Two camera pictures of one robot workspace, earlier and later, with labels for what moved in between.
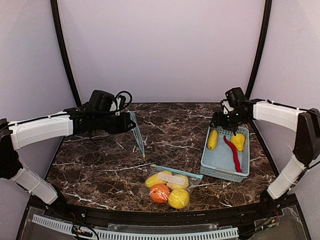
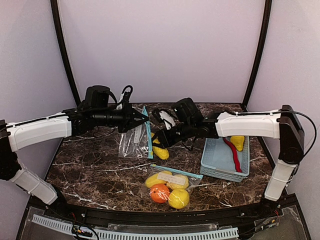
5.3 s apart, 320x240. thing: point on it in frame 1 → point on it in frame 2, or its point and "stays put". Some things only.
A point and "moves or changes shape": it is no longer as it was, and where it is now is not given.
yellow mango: x=152 y=179 stays put
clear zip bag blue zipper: x=168 y=187 stays put
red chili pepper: x=238 y=169 stays put
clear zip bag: x=138 y=135 moves or changes shape
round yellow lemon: x=178 y=198 stays put
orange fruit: x=159 y=193 stays put
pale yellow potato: x=174 y=186 stays put
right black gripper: x=219 y=120 → x=164 y=137
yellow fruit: x=212 y=139 → x=161 y=152
